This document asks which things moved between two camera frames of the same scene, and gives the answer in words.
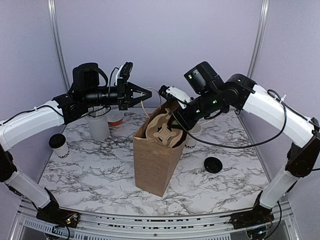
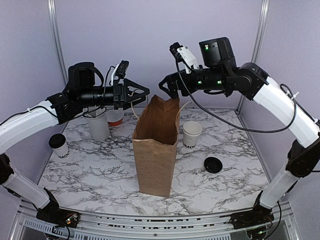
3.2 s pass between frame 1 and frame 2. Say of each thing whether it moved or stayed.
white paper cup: stayed
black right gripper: moved
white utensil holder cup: stayed
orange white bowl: stayed
